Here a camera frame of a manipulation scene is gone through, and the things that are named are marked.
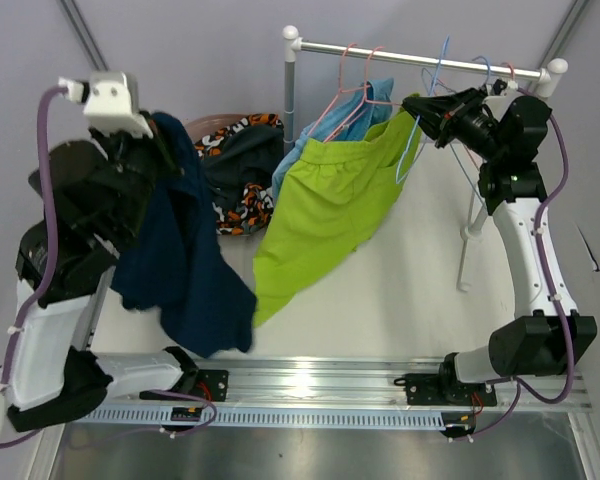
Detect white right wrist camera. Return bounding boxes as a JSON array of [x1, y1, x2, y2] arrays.
[[479, 78, 519, 102]]

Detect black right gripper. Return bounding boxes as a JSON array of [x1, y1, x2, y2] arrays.
[[402, 88, 506, 163]]

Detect white slotted cable duct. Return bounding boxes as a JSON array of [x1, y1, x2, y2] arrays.
[[80, 404, 446, 431]]

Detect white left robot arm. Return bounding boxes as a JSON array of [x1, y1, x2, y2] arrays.
[[0, 129, 198, 433]]

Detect lime green shorts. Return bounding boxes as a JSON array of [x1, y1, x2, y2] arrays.
[[253, 111, 421, 326]]

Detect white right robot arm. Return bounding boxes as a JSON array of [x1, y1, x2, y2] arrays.
[[402, 88, 597, 404]]

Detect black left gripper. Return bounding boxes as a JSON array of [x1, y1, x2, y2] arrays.
[[94, 104, 188, 238]]

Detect white metal clothes rack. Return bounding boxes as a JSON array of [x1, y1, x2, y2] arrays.
[[279, 24, 570, 293]]

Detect blue hanger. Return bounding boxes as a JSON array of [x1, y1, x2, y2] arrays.
[[394, 34, 452, 185], [419, 54, 493, 201]]

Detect pink translucent plastic basin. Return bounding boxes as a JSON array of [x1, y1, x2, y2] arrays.
[[185, 113, 243, 156]]

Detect orange camouflage shorts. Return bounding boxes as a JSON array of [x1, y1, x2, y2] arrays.
[[212, 113, 284, 236]]

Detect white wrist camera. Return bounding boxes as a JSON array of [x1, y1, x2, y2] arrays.
[[57, 71, 154, 138], [479, 78, 519, 102]]

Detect dark grey shorts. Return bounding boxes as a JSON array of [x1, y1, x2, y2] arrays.
[[194, 118, 284, 212]]

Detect light blue shorts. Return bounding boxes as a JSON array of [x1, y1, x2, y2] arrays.
[[270, 76, 396, 201]]

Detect navy blue shorts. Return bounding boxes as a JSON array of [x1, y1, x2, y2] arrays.
[[111, 112, 256, 358]]

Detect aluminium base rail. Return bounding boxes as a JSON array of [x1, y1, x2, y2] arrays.
[[196, 356, 593, 413]]

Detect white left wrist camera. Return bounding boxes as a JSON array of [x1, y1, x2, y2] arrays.
[[57, 71, 154, 138]]

